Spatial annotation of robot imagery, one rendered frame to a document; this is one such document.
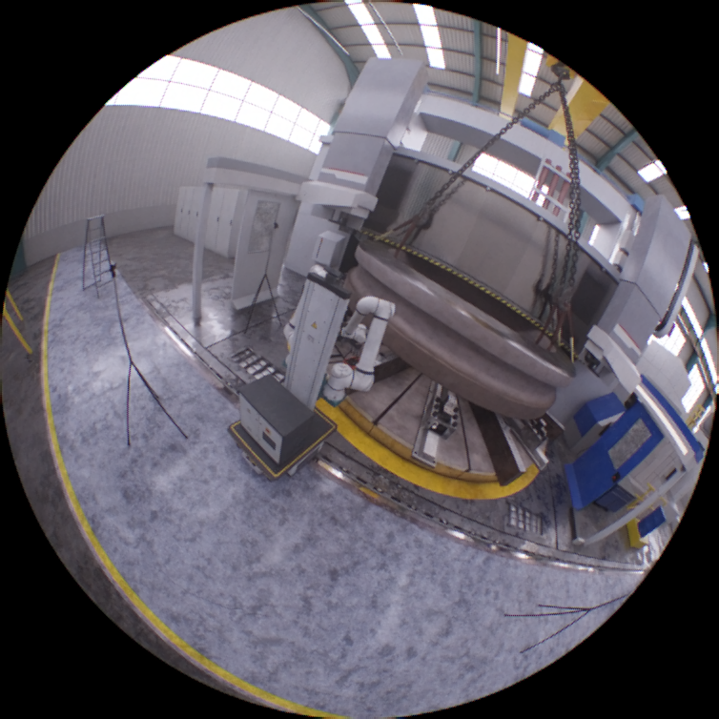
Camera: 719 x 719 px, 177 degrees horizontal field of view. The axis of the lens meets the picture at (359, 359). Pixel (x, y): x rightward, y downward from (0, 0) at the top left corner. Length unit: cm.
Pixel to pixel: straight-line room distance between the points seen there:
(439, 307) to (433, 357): 58
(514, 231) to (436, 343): 379
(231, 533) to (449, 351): 293
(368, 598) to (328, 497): 110
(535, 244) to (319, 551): 635
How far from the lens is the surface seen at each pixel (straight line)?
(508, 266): 575
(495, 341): 264
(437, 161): 598
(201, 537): 234
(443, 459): 291
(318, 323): 159
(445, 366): 274
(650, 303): 593
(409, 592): 258
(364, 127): 522
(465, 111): 843
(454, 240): 566
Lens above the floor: 225
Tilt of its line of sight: 34 degrees down
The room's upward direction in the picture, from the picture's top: 23 degrees clockwise
